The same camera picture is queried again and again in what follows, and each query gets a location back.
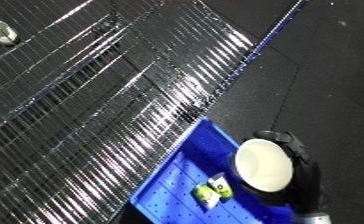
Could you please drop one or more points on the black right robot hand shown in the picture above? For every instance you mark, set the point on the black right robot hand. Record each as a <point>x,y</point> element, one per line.
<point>309,186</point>

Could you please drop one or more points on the pale right robot forearm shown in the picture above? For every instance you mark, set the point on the pale right robot forearm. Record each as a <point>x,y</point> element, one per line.
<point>314,218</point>

